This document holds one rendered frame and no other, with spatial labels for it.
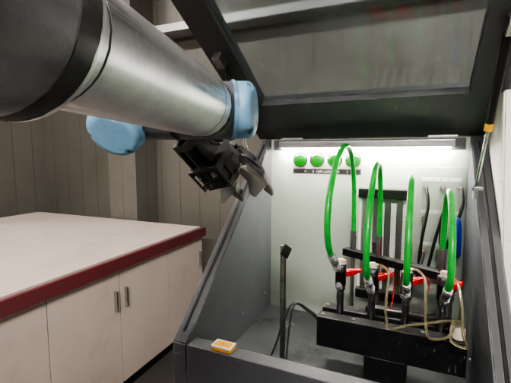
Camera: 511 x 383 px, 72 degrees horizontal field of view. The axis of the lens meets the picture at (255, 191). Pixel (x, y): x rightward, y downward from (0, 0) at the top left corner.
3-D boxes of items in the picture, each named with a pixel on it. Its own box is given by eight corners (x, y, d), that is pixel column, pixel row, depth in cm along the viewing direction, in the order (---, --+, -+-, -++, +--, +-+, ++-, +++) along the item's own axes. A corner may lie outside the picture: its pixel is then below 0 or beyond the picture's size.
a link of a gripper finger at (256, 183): (265, 213, 69) (228, 185, 66) (274, 190, 72) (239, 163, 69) (275, 207, 66) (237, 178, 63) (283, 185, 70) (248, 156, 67)
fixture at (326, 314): (315, 370, 93) (316, 314, 92) (324, 350, 102) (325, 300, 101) (463, 407, 79) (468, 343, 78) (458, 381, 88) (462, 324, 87)
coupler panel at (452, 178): (413, 267, 108) (418, 167, 105) (413, 264, 112) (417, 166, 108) (461, 273, 103) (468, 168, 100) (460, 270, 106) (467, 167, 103)
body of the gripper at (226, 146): (206, 194, 67) (163, 150, 61) (222, 163, 72) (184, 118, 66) (236, 188, 63) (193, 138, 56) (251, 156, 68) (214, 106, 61)
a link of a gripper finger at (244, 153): (252, 183, 70) (218, 156, 67) (255, 176, 71) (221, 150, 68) (267, 173, 66) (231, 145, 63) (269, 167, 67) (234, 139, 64)
